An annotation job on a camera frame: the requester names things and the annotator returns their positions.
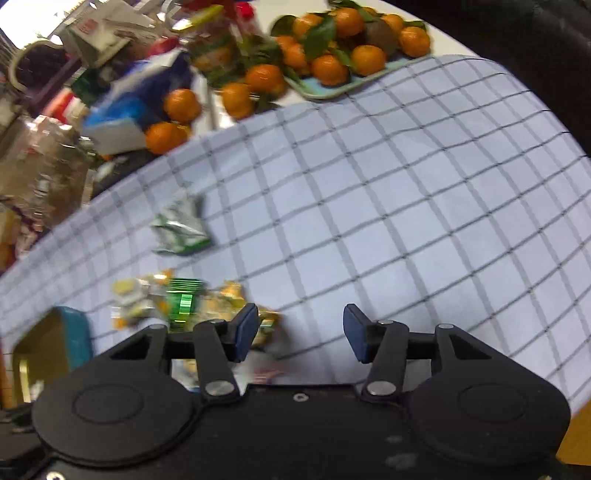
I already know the purple cushioned chair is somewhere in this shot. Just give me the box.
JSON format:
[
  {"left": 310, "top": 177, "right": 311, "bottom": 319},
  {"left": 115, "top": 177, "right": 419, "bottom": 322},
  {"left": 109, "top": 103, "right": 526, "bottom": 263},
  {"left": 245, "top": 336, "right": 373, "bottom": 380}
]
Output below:
[{"left": 9, "top": 41, "right": 70, "bottom": 93}]

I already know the gold candy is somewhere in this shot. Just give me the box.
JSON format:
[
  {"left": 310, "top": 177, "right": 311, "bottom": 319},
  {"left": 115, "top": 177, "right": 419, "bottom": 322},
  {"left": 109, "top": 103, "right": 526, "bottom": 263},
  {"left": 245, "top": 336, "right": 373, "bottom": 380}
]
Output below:
[{"left": 198, "top": 281, "right": 284, "bottom": 352}]

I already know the light green tray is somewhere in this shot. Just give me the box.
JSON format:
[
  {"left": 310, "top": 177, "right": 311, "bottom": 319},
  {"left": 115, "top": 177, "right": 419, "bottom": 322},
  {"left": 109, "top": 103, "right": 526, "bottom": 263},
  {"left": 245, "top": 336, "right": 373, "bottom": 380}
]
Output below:
[{"left": 281, "top": 55, "right": 432, "bottom": 101}]

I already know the orange tangerine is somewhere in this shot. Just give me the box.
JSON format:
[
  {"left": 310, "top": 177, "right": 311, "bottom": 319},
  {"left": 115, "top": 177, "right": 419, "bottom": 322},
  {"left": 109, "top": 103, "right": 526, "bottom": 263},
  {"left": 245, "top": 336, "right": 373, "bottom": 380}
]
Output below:
[
  {"left": 245, "top": 64, "right": 287, "bottom": 97},
  {"left": 145, "top": 121, "right": 188, "bottom": 155},
  {"left": 222, "top": 82, "right": 256, "bottom": 120},
  {"left": 164, "top": 89, "right": 202, "bottom": 123}
]

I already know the red round object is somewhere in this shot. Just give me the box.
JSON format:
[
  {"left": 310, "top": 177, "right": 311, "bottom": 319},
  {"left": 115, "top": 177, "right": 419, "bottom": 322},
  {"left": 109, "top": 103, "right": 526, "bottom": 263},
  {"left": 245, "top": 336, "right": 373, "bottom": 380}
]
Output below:
[{"left": 148, "top": 37, "right": 181, "bottom": 58}]

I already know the small green candy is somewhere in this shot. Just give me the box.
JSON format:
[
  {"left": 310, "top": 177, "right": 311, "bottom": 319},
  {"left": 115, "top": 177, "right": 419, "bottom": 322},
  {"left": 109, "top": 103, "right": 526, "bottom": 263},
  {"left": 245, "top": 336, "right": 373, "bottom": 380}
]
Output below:
[{"left": 166, "top": 277, "right": 204, "bottom": 330}]

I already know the teal tin box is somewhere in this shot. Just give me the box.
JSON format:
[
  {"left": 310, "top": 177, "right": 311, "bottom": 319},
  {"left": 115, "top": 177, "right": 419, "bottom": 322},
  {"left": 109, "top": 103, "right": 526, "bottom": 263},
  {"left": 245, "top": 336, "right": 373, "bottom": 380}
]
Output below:
[{"left": 11, "top": 305, "right": 93, "bottom": 407}]

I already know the blue checked tablecloth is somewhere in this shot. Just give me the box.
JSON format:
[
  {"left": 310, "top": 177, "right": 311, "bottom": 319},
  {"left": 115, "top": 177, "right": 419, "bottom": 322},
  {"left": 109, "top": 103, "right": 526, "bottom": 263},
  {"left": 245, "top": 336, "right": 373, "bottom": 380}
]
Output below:
[{"left": 0, "top": 54, "right": 591, "bottom": 411}]

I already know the yellow white snack packet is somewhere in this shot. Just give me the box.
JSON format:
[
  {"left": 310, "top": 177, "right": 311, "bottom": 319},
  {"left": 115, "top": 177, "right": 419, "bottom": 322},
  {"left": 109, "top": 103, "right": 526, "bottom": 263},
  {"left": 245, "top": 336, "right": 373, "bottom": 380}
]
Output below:
[{"left": 111, "top": 272, "right": 171, "bottom": 330}]

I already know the white cardboard box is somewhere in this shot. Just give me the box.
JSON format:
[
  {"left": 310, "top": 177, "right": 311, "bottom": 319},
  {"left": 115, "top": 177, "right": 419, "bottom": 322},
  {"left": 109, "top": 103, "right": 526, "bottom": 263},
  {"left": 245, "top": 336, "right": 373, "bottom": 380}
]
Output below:
[{"left": 60, "top": 0, "right": 158, "bottom": 70}]

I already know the pile of leafy tangerines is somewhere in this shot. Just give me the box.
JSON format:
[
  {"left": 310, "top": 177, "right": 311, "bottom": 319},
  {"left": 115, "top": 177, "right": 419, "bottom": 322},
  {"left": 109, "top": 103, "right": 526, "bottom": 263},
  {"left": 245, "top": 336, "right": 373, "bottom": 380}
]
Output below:
[{"left": 270, "top": 0, "right": 432, "bottom": 88}]

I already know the black box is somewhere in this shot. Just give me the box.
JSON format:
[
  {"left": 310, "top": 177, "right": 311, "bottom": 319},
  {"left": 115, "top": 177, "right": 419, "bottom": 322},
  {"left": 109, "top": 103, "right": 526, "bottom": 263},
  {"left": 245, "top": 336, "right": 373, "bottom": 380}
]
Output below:
[{"left": 90, "top": 154, "right": 153, "bottom": 197}]

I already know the blue white tissue pack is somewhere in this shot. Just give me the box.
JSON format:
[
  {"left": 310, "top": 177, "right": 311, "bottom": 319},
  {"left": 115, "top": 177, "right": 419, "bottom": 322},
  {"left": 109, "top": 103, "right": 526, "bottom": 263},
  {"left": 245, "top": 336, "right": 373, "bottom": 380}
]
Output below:
[{"left": 82, "top": 55, "right": 206, "bottom": 155}]

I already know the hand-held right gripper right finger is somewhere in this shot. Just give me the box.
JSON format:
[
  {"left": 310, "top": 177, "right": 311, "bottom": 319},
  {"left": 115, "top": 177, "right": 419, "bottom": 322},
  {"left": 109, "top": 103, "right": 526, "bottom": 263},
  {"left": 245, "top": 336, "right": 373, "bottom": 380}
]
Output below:
[{"left": 342, "top": 303, "right": 492, "bottom": 403}]

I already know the glass jar with yellow lid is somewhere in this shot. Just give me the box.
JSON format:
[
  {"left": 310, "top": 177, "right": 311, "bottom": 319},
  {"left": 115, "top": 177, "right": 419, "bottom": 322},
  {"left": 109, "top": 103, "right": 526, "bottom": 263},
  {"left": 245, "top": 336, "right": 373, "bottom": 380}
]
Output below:
[{"left": 178, "top": 4, "right": 241, "bottom": 75}]

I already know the green white snack packet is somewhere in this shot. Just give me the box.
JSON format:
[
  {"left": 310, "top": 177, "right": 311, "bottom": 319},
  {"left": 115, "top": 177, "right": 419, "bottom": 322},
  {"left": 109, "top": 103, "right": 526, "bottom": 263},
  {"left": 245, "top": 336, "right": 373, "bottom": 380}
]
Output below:
[{"left": 150, "top": 194, "right": 213, "bottom": 257}]

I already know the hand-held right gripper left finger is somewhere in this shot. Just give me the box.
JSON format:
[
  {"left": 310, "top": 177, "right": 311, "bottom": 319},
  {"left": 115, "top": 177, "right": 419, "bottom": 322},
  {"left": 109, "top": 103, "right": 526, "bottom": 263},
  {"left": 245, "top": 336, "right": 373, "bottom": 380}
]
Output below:
[{"left": 111, "top": 303, "right": 260, "bottom": 402}]

